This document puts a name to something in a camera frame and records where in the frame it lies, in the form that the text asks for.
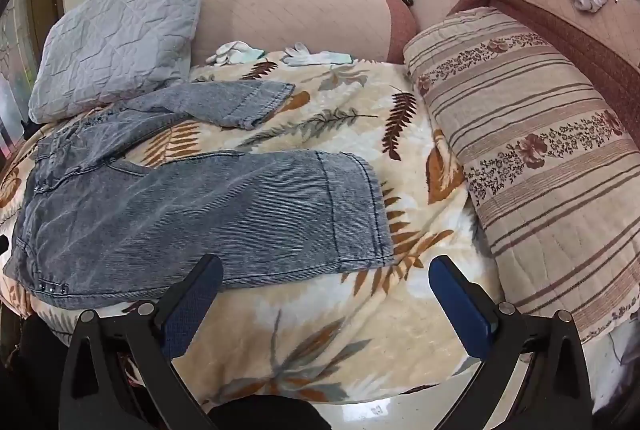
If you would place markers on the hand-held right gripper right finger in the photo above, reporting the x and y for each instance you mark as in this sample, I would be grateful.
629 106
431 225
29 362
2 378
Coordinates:
459 305

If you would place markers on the grey quilted pillow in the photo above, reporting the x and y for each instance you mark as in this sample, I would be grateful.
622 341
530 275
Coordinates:
120 35

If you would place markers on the person's dark-clothed leg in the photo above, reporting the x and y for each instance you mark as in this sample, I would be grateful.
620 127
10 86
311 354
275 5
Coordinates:
270 412

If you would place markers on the white work glove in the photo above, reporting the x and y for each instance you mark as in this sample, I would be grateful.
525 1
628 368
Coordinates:
312 56
232 52

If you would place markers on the grey denim pants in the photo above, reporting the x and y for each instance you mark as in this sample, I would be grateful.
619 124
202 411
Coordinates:
200 215

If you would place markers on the pink and brown sofa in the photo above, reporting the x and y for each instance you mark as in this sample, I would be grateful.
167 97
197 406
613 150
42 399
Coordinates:
280 20

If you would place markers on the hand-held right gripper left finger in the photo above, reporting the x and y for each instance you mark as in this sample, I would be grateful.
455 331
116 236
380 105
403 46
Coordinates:
196 302

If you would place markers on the striped beige pillow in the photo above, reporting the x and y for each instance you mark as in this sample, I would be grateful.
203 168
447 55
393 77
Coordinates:
540 160

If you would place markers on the leaf print fleece blanket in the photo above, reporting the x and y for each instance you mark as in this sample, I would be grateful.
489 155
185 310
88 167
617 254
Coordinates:
310 335

